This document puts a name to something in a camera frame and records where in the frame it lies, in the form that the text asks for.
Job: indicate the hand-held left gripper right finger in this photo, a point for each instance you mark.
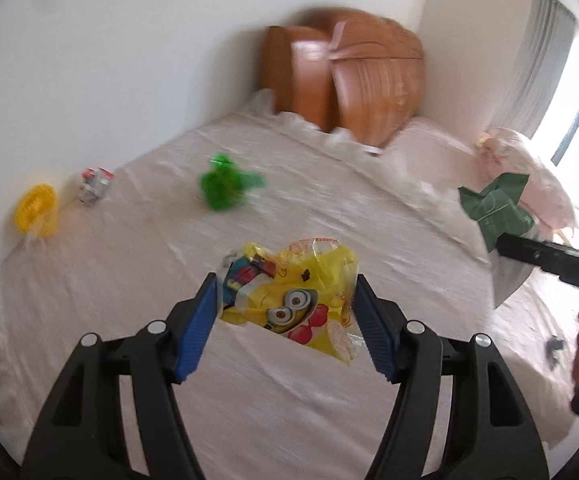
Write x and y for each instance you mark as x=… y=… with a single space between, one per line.
x=377 y=332

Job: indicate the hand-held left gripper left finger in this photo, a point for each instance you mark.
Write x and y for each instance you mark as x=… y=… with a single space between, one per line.
x=194 y=332

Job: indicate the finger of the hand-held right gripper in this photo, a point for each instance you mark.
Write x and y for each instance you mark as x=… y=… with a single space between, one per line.
x=549 y=259

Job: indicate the dark green packet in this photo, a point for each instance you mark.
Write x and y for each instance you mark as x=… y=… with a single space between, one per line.
x=497 y=207

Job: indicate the yellow cartoon snack bag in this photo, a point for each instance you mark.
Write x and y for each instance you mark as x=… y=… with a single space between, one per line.
x=294 y=300

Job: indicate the small dark wrapper scrap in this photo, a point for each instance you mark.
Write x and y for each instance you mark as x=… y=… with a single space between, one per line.
x=554 y=349

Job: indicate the folded pink quilt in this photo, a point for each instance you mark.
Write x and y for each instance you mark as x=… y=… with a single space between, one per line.
x=529 y=180

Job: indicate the pink bed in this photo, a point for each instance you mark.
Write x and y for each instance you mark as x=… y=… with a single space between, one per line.
x=519 y=340

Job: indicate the bright green plastic wrapper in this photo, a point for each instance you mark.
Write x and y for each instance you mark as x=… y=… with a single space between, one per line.
x=224 y=185

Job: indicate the red silver wrapper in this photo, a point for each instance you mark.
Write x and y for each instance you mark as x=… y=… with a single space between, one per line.
x=94 y=186

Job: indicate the grey curtain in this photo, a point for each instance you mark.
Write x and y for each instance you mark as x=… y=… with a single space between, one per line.
x=534 y=60

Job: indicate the carved wooden headboard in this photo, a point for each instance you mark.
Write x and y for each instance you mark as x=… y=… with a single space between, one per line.
x=369 y=75

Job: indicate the wooden bedside panel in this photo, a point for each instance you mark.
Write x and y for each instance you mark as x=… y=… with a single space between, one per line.
x=297 y=77

